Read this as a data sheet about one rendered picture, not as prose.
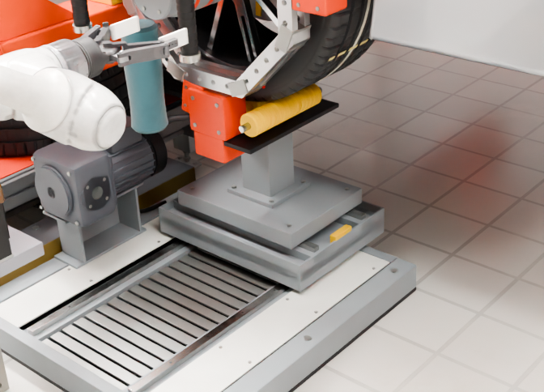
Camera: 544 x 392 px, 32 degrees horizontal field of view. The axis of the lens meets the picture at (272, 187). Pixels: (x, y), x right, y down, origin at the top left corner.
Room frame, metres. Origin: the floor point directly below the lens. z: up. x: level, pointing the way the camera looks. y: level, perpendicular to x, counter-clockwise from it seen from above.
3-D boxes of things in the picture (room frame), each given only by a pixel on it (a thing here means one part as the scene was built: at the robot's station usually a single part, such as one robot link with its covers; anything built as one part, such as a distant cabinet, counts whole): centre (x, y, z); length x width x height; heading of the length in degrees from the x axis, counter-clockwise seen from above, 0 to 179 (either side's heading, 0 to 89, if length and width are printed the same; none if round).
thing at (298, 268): (2.22, 0.01, 0.13); 0.50 x 0.36 x 0.10; 48
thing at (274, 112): (2.09, -0.03, 0.51); 0.29 x 0.06 x 0.06; 138
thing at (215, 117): (2.13, 0.10, 0.48); 0.16 x 0.12 x 0.17; 138
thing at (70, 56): (1.58, 0.36, 0.83); 0.09 x 0.06 x 0.09; 48
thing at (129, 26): (1.78, 0.27, 0.83); 0.07 x 0.01 x 0.03; 138
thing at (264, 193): (2.22, 0.01, 0.32); 0.40 x 0.30 x 0.28; 48
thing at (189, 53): (1.81, 0.15, 0.83); 0.04 x 0.04 x 0.16
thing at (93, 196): (2.24, 0.41, 0.26); 0.42 x 0.18 x 0.35; 138
